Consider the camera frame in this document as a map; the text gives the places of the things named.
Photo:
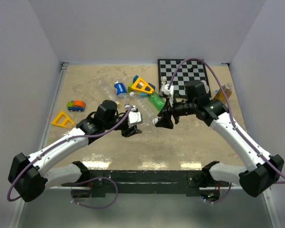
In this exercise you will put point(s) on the amber tea bottle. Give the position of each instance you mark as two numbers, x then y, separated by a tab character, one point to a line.
226	90

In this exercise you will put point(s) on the yellow triangle toy block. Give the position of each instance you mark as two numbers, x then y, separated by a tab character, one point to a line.
140	85
63	120

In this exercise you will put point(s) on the aluminium frame rail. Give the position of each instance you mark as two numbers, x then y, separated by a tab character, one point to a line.
45	134

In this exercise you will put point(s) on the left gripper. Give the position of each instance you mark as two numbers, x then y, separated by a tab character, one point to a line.
129	131

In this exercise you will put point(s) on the white green tea bottle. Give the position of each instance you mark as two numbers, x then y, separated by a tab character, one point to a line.
207	89

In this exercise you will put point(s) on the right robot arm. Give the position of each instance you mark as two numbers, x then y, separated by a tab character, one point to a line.
260	170

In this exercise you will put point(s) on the colourful toy car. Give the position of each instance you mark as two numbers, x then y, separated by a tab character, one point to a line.
76	106

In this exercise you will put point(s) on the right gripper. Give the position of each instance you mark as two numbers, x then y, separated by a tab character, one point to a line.
166	121

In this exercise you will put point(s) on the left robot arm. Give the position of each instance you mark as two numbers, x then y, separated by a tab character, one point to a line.
31	174

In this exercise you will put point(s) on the clear bottle white cap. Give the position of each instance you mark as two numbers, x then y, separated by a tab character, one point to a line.
147	123
142	105

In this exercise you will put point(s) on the clear bottle yellow cap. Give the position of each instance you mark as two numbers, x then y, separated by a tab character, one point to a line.
108	91

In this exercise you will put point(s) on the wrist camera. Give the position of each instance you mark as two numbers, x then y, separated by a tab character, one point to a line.
134	117
167	91

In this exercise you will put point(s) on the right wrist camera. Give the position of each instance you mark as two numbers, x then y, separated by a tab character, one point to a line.
167	91

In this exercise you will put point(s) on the green plastic bottle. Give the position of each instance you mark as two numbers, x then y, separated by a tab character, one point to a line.
156	100

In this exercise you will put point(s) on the blue pepsi bottle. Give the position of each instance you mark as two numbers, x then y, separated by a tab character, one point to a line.
120	89

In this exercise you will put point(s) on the black white chessboard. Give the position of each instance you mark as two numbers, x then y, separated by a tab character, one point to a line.
180	73

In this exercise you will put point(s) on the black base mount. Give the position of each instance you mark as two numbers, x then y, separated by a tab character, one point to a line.
182	182

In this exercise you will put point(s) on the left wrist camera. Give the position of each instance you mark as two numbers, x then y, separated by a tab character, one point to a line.
134	117

